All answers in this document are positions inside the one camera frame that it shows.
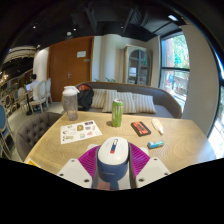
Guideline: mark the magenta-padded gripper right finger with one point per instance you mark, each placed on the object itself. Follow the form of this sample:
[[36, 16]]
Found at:
[[153, 170]]

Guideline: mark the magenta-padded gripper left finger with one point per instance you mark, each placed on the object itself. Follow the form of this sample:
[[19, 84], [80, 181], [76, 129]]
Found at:
[[75, 171]]

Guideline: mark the blue and white computer mouse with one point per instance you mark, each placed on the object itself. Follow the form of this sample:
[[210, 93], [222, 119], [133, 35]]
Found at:
[[112, 160]]

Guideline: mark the small teal packet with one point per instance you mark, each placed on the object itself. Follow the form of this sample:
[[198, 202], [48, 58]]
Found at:
[[155, 144]]

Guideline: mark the white sticker sheet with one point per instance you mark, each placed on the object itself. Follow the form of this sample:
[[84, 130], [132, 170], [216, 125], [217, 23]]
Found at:
[[80, 131]]

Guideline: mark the black box with red print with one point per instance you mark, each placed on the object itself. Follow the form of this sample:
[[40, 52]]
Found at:
[[140, 129]]

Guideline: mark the yellow table sticker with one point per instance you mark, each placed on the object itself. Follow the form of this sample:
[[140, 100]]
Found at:
[[32, 163]]

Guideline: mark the white squeeze tube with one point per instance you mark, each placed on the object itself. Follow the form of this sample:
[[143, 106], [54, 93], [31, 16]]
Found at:
[[157, 126]]

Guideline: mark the grey tufted armchair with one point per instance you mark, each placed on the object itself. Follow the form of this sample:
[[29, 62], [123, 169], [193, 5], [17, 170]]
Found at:
[[35, 130]]

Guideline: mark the striped cushion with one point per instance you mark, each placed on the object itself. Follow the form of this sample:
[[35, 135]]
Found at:
[[98, 98], [145, 104], [128, 101]]

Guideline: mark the clear shaker bottle white lid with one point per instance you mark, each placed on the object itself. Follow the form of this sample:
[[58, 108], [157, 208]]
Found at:
[[70, 105]]

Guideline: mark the green drink can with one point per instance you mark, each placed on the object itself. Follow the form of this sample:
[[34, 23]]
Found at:
[[117, 113]]

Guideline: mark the grey curved sofa bench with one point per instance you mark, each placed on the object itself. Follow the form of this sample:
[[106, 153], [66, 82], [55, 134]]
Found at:
[[166, 100]]

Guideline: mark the black backpack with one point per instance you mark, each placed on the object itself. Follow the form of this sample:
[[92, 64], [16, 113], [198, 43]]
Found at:
[[85, 98]]

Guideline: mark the large glass window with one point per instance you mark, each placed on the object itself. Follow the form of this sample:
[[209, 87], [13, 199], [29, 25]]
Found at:
[[175, 70], [218, 130]]

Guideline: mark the white dining chairs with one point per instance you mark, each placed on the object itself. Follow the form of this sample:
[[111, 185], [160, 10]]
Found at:
[[41, 93]]

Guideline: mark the blue round-back chairs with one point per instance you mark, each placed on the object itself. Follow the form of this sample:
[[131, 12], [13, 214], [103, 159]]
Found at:
[[3, 120]]

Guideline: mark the person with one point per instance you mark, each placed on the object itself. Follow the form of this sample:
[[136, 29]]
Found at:
[[34, 86]]

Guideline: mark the brown wooden door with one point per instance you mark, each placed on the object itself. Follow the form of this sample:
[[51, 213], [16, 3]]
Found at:
[[65, 66]]

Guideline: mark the glass-front cabinet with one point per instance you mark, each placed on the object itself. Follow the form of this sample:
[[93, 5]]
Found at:
[[137, 65]]

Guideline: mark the white door sign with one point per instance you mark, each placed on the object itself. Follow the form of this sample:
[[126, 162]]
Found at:
[[81, 54]]

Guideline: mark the ceiling spot lights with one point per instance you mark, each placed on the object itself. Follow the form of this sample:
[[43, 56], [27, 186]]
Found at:
[[69, 33]]

